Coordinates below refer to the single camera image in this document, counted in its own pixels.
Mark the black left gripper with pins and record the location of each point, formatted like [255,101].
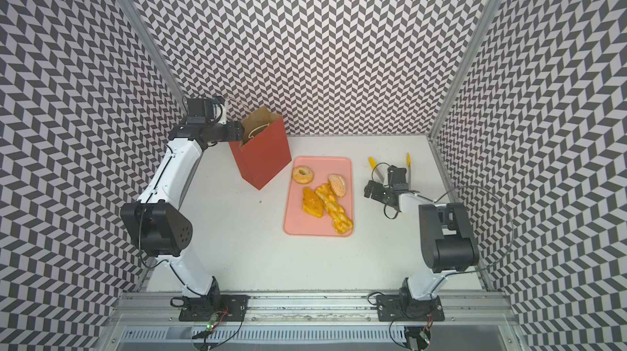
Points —
[234,131]

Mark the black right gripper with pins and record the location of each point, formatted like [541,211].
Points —
[375,195]

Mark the yellow metal tongs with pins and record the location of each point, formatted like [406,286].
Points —
[392,173]

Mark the red paper bag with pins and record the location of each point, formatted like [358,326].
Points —
[264,150]

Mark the round sugared bun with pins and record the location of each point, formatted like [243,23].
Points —
[337,184]

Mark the sugared ring donut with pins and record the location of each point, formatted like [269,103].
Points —
[302,175]

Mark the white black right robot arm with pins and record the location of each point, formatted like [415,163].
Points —
[448,248]

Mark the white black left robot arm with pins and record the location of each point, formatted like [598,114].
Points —
[154,221]

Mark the twisted braided bread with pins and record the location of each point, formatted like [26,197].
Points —
[341,223]

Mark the orange glazed pastry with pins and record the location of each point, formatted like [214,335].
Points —
[312,204]

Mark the pink plastic tray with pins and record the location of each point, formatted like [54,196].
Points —
[299,223]

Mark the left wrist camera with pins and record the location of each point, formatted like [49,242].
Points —
[206,111]

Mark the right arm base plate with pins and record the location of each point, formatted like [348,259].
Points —
[392,307]

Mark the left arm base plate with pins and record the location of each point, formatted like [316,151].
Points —
[202,309]

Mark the aluminium front rail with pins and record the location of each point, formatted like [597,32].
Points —
[473,320]

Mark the aluminium corner post left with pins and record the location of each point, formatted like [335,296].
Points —
[138,25]

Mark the aluminium corner post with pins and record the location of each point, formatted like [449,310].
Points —
[138,25]
[485,20]

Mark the aluminium corner post right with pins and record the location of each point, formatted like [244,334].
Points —
[485,20]

